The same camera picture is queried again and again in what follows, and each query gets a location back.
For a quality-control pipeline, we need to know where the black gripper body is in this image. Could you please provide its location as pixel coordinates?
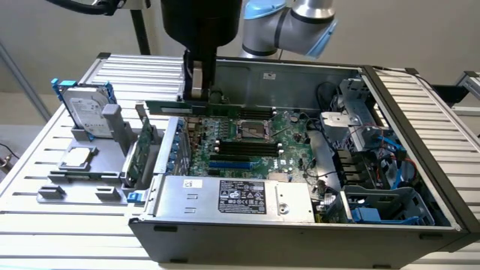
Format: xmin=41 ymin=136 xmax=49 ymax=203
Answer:
xmin=159 ymin=0 xmax=241 ymax=61

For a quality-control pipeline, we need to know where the green RAM stick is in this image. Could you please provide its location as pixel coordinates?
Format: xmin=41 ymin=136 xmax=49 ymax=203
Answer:
xmin=143 ymin=99 xmax=241 ymax=119

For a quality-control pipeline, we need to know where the black RAM slots bank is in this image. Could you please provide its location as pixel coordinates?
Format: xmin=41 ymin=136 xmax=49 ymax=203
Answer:
xmin=237 ymin=106 xmax=277 ymax=120
xmin=215 ymin=139 xmax=282 ymax=157

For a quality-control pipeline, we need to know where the blue expansion slot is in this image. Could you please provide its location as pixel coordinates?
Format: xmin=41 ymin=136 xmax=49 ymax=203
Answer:
xmin=207 ymin=159 xmax=253 ymax=170

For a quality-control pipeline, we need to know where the CPU socket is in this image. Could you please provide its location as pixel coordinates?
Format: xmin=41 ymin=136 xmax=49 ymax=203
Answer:
xmin=230 ymin=118 xmax=274 ymax=140

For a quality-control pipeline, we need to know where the green Dell motherboard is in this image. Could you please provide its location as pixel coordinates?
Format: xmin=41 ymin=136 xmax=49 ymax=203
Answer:
xmin=185 ymin=108 xmax=322 ymax=183

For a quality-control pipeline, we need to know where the green graphics card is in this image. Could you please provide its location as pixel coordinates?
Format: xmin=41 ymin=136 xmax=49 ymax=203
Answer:
xmin=121 ymin=103 xmax=162 ymax=188

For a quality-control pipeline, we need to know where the silver hard disk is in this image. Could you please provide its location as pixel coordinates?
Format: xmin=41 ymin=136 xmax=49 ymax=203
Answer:
xmin=61 ymin=86 xmax=115 ymax=139

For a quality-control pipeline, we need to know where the small chipset heatsink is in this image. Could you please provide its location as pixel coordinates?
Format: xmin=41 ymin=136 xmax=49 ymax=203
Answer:
xmin=266 ymin=172 xmax=293 ymax=183

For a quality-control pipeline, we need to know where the grey parts rack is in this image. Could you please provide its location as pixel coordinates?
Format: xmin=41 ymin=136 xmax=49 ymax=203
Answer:
xmin=35 ymin=103 xmax=165 ymax=206

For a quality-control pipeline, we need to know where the metal disk bay cage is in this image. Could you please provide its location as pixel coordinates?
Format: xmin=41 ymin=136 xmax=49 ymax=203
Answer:
xmin=318 ymin=78 xmax=393 ymax=152

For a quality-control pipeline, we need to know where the silver CPU chip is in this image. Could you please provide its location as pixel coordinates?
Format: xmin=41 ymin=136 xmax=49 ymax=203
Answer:
xmin=58 ymin=147 xmax=98 ymax=171

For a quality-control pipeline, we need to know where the silver power supply unit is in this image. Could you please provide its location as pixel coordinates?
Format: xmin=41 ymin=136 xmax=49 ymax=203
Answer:
xmin=149 ymin=175 xmax=315 ymax=223

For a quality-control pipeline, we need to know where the black fan shroud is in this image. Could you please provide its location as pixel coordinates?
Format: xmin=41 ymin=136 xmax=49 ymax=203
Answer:
xmin=331 ymin=148 xmax=375 ymax=190

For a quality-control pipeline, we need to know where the black open PC case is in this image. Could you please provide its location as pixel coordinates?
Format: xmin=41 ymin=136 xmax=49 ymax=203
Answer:
xmin=127 ymin=57 xmax=470 ymax=264

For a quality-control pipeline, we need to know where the blue drive bay cage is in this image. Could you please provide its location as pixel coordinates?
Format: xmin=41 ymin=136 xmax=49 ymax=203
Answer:
xmin=339 ymin=184 xmax=435 ymax=226

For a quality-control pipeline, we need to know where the black vertical stand post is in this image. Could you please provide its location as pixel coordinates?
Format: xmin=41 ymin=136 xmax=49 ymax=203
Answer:
xmin=129 ymin=7 xmax=151 ymax=56

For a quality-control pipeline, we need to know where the black cable hose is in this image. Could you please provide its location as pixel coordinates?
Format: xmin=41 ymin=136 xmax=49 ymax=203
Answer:
xmin=70 ymin=0 xmax=117 ymax=16

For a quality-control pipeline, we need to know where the blue disk carrier bracket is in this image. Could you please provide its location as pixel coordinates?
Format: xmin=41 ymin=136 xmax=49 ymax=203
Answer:
xmin=50 ymin=78 xmax=117 ymax=141

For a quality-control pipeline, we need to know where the red wire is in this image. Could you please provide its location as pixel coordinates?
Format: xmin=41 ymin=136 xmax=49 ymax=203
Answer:
xmin=347 ymin=125 xmax=390 ymax=141

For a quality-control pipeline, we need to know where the blue SATA wire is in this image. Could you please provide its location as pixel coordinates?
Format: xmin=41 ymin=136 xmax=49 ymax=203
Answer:
xmin=374 ymin=134 xmax=409 ymax=188

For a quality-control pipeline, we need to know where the aluminium profile frame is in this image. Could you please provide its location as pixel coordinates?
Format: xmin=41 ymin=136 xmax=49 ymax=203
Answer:
xmin=430 ymin=71 xmax=480 ymax=116

